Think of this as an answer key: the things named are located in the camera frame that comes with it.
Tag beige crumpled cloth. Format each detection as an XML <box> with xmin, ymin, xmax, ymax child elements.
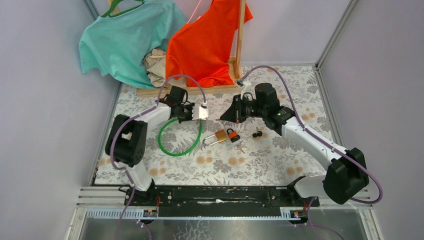
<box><xmin>142</xmin><ymin>48</ymin><xmax>166</xmax><ymax>87</ymax></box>

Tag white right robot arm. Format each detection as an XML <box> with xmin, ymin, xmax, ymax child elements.
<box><xmin>220</xmin><ymin>83</ymin><xmax>370</xmax><ymax>206</ymax></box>

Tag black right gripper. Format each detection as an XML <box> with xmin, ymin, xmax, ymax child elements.
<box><xmin>220</xmin><ymin>94</ymin><xmax>267</xmax><ymax>124</ymax></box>

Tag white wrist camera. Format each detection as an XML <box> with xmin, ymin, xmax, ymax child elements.
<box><xmin>235</xmin><ymin>78</ymin><xmax>252</xmax><ymax>98</ymax></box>
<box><xmin>192</xmin><ymin>102</ymin><xmax>209</xmax><ymax>120</ymax></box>

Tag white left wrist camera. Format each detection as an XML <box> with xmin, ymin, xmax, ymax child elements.
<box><xmin>192</xmin><ymin>102</ymin><xmax>209</xmax><ymax>120</ymax></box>

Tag teal t-shirt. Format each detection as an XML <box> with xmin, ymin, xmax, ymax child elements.
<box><xmin>78</xmin><ymin>0</ymin><xmax>188</xmax><ymax>89</ymax></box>

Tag green cable lock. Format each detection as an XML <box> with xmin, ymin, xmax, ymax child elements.
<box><xmin>157</xmin><ymin>118</ymin><xmax>204</xmax><ymax>157</ymax></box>

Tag slotted metal cable rail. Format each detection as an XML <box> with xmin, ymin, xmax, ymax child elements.
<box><xmin>86</xmin><ymin>208</ymin><xmax>301</xmax><ymax>221</ymax></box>

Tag pink clothes hanger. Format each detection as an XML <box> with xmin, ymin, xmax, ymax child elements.
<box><xmin>186</xmin><ymin>0</ymin><xmax>202</xmax><ymax>24</ymax></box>

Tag green clothes hanger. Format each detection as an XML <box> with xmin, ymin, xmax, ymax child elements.
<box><xmin>100</xmin><ymin>0</ymin><xmax>145</xmax><ymax>18</ymax></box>

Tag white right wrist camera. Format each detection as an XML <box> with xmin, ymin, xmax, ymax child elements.
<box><xmin>235</xmin><ymin>78</ymin><xmax>252</xmax><ymax>98</ymax></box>

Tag orange t-shirt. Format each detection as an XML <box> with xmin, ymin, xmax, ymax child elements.
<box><xmin>165</xmin><ymin>0</ymin><xmax>241</xmax><ymax>88</ymax></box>

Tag brass padlock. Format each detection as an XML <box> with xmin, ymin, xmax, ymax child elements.
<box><xmin>203</xmin><ymin>129</ymin><xmax>229</xmax><ymax>147</ymax></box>

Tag orange black padlock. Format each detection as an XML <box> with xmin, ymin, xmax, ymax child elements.
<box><xmin>226</xmin><ymin>128</ymin><xmax>241</xmax><ymax>143</ymax></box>

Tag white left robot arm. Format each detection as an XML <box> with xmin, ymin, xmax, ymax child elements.
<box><xmin>105</xmin><ymin>86</ymin><xmax>205</xmax><ymax>206</ymax></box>

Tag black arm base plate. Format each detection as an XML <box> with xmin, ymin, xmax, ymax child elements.
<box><xmin>118</xmin><ymin>185</ymin><xmax>320</xmax><ymax>216</ymax></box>

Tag wooden clothes rack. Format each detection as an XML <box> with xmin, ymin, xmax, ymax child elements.
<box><xmin>106</xmin><ymin>0</ymin><xmax>248</xmax><ymax>98</ymax></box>

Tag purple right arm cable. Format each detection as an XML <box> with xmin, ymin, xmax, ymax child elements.
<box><xmin>238</xmin><ymin>65</ymin><xmax>384</xmax><ymax>240</ymax></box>

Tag silver keys bunch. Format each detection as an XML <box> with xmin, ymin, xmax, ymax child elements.
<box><xmin>234</xmin><ymin>140</ymin><xmax>248</xmax><ymax>154</ymax></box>

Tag black head keys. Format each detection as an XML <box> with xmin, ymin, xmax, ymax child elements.
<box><xmin>252</xmin><ymin>127</ymin><xmax>263</xmax><ymax>138</ymax></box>

